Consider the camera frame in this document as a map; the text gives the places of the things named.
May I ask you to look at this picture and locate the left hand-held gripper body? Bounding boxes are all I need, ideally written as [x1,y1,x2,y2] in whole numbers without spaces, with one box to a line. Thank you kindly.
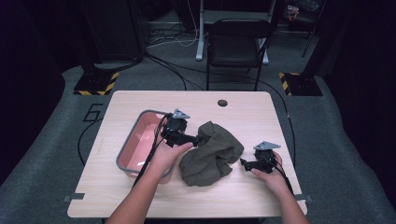
[161,108,191,148]

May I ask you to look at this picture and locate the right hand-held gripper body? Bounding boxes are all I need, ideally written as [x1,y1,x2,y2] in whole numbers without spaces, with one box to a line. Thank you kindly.
[252,140,282,175]

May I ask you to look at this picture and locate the olive green cloth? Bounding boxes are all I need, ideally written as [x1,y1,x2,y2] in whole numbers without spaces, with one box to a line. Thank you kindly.
[178,119,246,188]

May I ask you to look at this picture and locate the pink basket with grey rim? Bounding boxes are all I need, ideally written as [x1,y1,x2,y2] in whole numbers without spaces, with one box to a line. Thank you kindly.
[115,108,176,185]

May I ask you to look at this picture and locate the person's right hand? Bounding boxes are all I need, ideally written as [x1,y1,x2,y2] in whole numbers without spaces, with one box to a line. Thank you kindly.
[250,151,292,198]

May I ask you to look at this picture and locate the person's left hand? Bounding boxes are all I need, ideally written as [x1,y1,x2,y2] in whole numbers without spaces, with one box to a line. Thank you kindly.
[148,126,194,179]

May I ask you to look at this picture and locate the grey tape piece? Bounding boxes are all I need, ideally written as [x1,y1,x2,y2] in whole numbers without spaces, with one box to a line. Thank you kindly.
[293,193,313,203]
[63,192,86,203]

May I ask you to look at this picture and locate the black stand base striped edge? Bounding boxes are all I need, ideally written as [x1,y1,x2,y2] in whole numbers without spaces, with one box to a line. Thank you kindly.
[277,71,324,98]
[73,70,121,97]

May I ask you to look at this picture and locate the black folding chair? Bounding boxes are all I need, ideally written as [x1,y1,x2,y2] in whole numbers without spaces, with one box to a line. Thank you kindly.
[205,18,274,92]

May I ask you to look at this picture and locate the black cabinet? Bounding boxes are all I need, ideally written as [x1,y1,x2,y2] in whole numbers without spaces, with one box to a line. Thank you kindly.
[88,0,147,64]

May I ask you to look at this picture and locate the black tripod leg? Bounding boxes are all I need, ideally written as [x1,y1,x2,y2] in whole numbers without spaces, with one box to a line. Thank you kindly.
[301,17,322,59]

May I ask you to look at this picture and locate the red and white clutter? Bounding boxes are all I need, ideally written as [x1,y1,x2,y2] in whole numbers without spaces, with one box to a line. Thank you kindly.
[284,3,301,22]

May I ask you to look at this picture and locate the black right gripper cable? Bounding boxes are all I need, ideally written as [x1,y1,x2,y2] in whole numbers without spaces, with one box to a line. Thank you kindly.
[273,160,296,198]

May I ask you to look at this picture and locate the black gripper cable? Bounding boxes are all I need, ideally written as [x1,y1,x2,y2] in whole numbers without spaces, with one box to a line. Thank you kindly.
[132,112,173,189]
[273,160,296,198]

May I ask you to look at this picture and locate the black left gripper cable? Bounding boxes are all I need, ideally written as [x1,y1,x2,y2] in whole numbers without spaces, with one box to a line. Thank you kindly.
[132,112,173,189]

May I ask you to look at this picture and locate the long black floor cable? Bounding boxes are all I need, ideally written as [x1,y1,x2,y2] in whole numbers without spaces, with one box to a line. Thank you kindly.
[214,72,297,168]

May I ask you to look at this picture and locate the black floor cable bundle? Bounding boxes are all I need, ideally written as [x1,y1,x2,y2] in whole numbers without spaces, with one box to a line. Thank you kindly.
[143,51,205,91]

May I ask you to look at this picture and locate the white metal desk frame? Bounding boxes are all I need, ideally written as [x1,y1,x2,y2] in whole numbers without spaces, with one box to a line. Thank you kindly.
[194,0,277,66]

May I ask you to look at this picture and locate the white floor cables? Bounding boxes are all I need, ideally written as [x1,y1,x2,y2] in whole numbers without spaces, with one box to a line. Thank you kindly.
[145,0,201,50]

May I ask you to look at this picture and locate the thin black floor cable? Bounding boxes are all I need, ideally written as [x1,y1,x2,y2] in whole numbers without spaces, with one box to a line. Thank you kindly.
[77,117,105,168]

